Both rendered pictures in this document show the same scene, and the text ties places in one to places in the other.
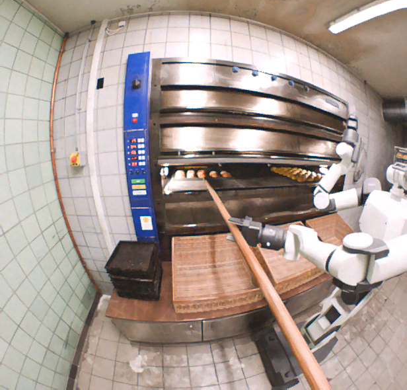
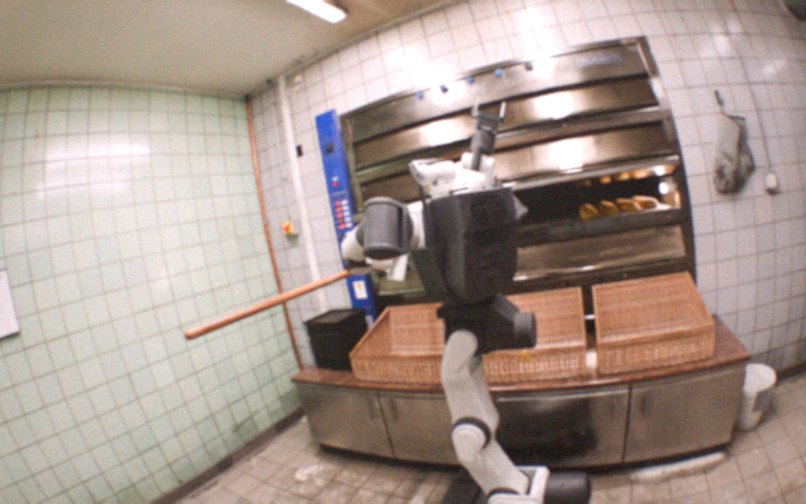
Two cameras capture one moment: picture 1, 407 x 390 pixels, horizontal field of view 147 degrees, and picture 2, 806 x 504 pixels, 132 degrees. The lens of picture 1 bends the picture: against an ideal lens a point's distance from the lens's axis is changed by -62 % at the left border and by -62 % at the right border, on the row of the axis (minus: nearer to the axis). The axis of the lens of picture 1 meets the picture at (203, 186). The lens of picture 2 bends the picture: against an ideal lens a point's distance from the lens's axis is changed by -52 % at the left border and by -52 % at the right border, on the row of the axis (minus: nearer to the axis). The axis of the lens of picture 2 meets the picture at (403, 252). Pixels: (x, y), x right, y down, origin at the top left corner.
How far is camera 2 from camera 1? 144 cm
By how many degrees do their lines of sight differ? 37
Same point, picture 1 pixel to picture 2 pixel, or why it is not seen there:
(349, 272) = not seen: hidden behind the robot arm
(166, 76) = (355, 131)
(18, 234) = (226, 295)
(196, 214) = (411, 277)
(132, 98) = (329, 163)
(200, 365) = (373, 491)
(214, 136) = (412, 183)
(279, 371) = not seen: outside the picture
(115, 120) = (320, 186)
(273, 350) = (460, 487)
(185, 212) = not seen: hidden behind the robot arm
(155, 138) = (358, 198)
